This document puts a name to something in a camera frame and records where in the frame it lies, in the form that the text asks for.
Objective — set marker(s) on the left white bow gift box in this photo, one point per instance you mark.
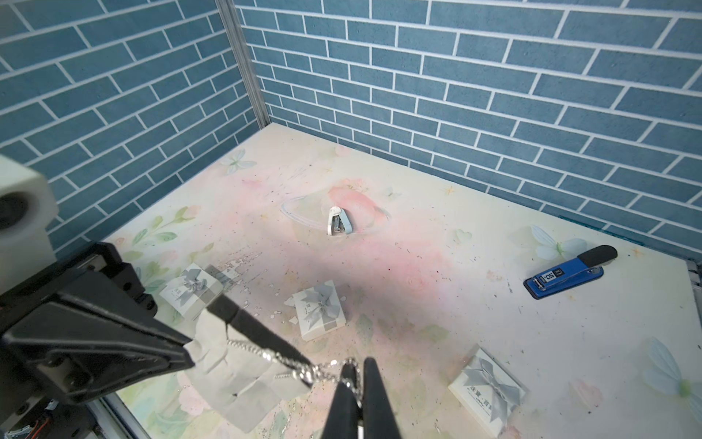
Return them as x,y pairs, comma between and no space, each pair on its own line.
192,291

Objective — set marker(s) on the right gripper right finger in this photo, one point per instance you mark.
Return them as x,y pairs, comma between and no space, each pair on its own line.
379,422

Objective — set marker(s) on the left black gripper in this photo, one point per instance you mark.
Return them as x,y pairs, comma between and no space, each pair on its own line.
76,331

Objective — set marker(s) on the middle white bow gift box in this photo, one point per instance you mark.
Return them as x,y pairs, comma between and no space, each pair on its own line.
319,310

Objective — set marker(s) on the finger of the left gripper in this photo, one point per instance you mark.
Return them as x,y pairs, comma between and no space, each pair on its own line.
253,330

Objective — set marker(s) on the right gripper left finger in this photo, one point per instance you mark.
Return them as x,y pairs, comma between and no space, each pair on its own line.
342,419

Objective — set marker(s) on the white bow gift box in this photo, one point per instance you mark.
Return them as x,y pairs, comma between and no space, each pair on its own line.
319,310
192,291

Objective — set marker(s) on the blue black stapler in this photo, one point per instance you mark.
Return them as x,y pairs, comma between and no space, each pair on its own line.
583,269

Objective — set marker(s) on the grey foam box insert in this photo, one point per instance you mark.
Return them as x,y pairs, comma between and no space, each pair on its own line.
239,384

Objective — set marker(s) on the white bow box lid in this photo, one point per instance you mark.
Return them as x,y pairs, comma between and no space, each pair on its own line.
488,391

